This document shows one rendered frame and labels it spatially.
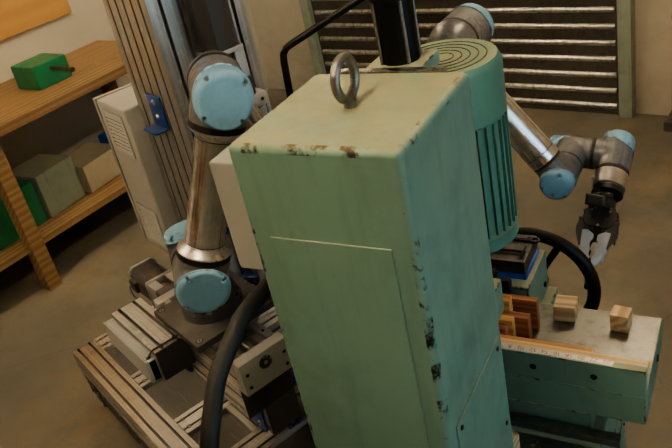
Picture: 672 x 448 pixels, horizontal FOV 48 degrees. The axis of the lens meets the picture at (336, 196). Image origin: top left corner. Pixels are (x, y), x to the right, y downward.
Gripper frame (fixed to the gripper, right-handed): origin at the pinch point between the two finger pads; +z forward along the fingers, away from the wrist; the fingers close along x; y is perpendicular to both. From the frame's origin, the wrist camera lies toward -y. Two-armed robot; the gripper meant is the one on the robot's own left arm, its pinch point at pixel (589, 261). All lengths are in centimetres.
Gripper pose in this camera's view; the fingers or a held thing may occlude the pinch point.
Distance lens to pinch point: 176.4
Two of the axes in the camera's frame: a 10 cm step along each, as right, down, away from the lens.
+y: 3.3, 5.2, 7.9
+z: -3.4, 8.4, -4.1
